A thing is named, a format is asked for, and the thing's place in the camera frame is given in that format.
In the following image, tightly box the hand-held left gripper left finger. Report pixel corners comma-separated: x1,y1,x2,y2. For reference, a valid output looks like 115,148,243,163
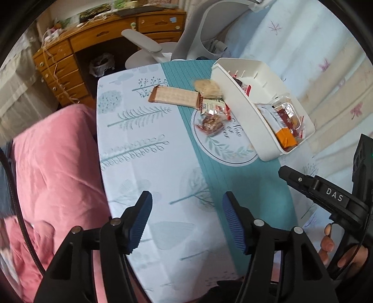
33,191,153,303

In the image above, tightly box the white plastic basket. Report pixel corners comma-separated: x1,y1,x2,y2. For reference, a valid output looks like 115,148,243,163
210,57,317,162

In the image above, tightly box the trash bin with black bag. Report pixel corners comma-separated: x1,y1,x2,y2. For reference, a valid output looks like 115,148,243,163
89,52,115,78

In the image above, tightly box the cream white wafer packet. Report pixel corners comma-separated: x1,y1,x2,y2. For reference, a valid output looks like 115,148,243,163
256,103,284,134

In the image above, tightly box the clear red-edged walnut date packet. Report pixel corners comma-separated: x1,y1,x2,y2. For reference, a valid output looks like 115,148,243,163
271,97,304,130

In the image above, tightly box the tree print tablecloth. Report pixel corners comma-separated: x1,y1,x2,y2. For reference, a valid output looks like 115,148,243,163
96,60,321,303

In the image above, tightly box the beige curtain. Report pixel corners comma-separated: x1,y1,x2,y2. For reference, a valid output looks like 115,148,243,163
0,28,63,143

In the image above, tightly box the dark blue cloth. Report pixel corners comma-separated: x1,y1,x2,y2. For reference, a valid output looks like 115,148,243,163
0,140,15,216

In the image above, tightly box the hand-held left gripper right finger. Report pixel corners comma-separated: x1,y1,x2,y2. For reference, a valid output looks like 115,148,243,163
222,191,338,303

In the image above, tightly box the long brown cracker packet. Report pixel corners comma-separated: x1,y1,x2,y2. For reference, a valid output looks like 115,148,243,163
148,86,204,110

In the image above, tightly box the dark red-ended snack packet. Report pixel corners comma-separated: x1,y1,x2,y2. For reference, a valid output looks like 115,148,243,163
231,74,252,96

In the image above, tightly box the person's right hand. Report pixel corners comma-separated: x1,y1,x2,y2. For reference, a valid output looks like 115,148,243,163
318,223,370,270

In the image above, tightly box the leaf print bedsheet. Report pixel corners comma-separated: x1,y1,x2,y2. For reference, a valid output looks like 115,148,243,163
224,0,373,204

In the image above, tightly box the pink blanket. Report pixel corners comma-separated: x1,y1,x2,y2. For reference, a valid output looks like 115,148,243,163
6,103,137,303

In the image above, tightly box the black keyboard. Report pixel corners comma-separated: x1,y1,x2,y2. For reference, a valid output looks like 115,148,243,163
115,6,165,16

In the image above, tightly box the white red-ended snack packet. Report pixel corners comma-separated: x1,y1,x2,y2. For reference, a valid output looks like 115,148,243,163
200,98,232,121

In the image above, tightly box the small walnut date packet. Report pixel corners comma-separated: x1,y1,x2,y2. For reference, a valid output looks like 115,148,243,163
195,114,223,137

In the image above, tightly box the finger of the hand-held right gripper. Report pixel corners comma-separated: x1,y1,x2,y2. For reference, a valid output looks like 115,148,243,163
278,165,317,194

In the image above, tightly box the wooden desk with drawers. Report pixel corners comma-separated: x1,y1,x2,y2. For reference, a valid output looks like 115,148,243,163
32,6,187,107

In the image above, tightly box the grey office chair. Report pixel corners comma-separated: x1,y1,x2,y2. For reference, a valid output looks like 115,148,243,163
121,0,263,70

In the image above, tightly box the teal placemat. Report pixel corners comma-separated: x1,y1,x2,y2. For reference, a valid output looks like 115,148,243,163
161,59,298,276

